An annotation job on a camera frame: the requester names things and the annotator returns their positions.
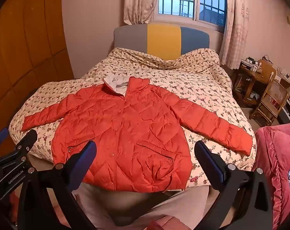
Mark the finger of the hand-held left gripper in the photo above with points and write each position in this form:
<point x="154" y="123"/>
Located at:
<point x="27" y="141"/>
<point x="0" y="137"/>

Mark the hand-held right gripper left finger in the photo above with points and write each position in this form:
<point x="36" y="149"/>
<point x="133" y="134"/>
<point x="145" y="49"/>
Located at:
<point x="87" y="153"/>

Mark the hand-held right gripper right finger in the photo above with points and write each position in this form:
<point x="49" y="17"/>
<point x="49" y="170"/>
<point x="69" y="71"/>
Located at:
<point x="207" y="158"/>

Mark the red puffer jacket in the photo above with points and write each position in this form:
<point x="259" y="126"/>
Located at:
<point x="135" y="134"/>

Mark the pink quilt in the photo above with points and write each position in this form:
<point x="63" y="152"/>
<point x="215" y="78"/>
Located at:
<point x="274" y="153"/>

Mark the person's beige pants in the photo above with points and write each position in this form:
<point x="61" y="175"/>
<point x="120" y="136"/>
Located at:
<point x="135" y="203"/>

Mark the floral quilt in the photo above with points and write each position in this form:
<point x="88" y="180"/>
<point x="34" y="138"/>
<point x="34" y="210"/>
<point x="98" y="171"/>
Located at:
<point x="195" y="86"/>

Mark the wooden desk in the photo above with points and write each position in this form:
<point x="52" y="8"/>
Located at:
<point x="245" y="81"/>

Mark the wooden rattan chair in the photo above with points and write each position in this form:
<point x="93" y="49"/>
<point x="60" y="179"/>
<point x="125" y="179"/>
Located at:
<point x="274" y="95"/>

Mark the orange wooden wardrobe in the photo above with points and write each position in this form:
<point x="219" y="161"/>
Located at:
<point x="27" y="48"/>

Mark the round tin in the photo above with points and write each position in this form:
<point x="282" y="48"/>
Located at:
<point x="246" y="65"/>

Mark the brown handbag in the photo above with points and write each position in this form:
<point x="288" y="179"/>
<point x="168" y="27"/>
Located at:
<point x="267" y="61"/>

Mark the grey yellow blue headboard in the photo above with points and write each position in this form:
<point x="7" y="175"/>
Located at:
<point x="162" y="39"/>

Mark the barred window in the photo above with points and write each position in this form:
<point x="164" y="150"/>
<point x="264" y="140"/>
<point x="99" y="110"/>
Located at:
<point x="180" y="0"/>

